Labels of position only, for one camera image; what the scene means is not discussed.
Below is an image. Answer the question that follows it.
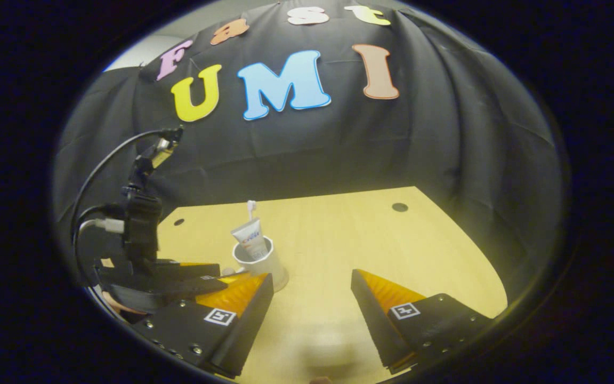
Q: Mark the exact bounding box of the white toothpaste tube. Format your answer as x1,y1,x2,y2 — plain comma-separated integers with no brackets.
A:
231,218,269,261

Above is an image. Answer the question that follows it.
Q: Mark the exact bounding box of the black cable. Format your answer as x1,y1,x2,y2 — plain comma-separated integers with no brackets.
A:
71,128,180,283

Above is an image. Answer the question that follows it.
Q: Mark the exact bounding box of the white cup with wooden handle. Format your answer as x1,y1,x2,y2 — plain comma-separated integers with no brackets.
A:
222,236,290,293

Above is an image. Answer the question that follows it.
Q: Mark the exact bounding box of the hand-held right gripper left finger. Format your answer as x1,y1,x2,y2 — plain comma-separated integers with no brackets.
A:
131,273,275,378

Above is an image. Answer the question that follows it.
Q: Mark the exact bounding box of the black backdrop cloth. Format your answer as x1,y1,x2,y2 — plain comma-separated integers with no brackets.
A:
54,0,566,299

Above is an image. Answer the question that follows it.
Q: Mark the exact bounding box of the wooden desktop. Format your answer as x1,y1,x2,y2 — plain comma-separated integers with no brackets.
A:
99,186,508,384

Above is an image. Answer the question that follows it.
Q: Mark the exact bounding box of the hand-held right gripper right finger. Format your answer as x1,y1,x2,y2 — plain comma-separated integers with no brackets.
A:
351,269,493,375

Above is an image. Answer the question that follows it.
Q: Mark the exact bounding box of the white cable connector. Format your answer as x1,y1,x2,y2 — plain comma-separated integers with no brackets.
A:
79,218,125,234

